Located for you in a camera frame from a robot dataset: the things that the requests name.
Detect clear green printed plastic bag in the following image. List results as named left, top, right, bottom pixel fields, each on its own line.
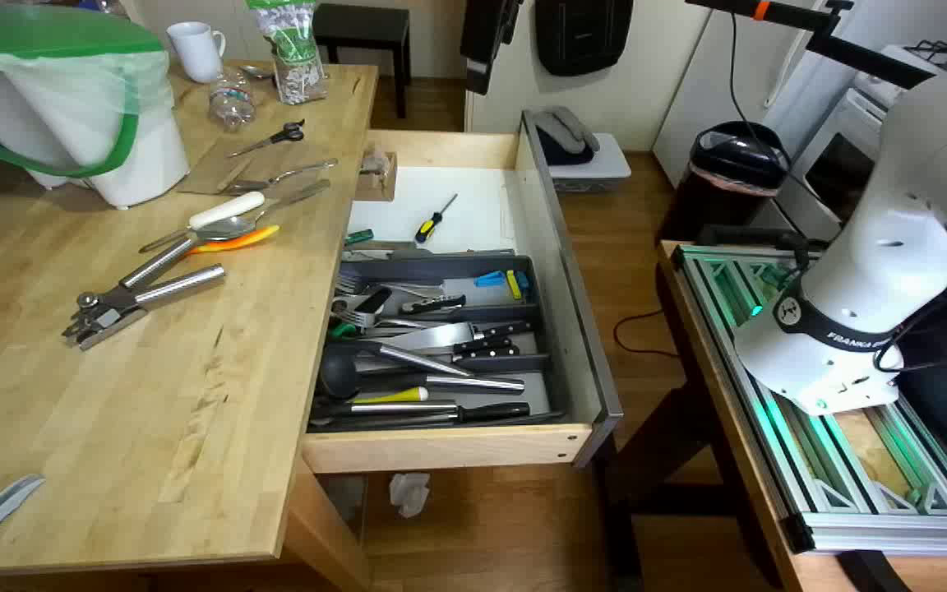
left=243, top=0, right=329, bottom=110

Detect small glass jar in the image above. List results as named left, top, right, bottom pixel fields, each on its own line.
left=206, top=74, right=258, bottom=131

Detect yellow handled tool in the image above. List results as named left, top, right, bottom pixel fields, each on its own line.
left=344, top=385, right=432, bottom=410

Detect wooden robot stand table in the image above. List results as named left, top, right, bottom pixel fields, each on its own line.
left=655, top=237, right=947, bottom=592

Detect orange floor cable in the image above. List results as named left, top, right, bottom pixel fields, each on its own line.
left=611, top=307, right=681, bottom=363

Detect wooden kitchen table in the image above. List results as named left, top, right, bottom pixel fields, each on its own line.
left=0, top=64, right=383, bottom=592

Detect wooden drawer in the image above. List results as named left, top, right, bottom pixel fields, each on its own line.
left=300, top=110, right=626, bottom=478

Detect black spatula silver handle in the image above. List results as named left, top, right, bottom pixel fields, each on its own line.
left=322, top=323, right=473, bottom=383

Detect long black handled knife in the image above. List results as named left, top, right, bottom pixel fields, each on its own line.
left=313, top=399, right=531, bottom=432

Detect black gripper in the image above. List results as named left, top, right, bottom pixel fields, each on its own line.
left=455, top=0, right=525, bottom=97

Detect white green mesh laundry bag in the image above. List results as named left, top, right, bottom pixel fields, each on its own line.
left=0, top=7, right=190, bottom=214

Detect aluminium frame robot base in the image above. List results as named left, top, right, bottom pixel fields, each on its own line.
left=673, top=241, right=947, bottom=555

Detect black bag on wall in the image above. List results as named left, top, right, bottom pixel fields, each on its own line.
left=531, top=0, right=639, bottom=80

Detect black stool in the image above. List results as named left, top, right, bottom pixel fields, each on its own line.
left=310, top=0, right=415, bottom=121

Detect long silver utensil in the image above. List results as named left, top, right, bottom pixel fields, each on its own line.
left=220, top=158, right=337, bottom=202

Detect white handled utensil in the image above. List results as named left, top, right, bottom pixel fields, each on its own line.
left=137, top=189, right=268, bottom=256

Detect crumpled white paper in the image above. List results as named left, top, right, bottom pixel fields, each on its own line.
left=383, top=471, right=432, bottom=521

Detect black trash can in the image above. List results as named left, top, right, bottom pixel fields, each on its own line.
left=658, top=120, right=794, bottom=246

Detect black handled scissors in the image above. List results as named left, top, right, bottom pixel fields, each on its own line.
left=232, top=116, right=310, bottom=158

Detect yellow black screwdriver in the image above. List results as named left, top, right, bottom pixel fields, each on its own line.
left=412, top=190, right=461, bottom=246

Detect white mug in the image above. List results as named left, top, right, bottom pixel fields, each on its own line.
left=165, top=20, right=229, bottom=87

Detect small wooden box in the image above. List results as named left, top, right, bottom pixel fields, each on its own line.
left=354, top=144, right=400, bottom=204

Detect black tripod bar orange band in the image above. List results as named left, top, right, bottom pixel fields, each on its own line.
left=685, top=0, right=937, bottom=94

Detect black riveted handle kitchen knife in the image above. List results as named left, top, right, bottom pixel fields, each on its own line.
left=383, top=321, right=537, bottom=363

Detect orange handled tool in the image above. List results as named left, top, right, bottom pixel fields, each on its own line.
left=186, top=225, right=283, bottom=256

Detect silver can opener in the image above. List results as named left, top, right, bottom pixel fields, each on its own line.
left=58, top=232, right=229, bottom=356

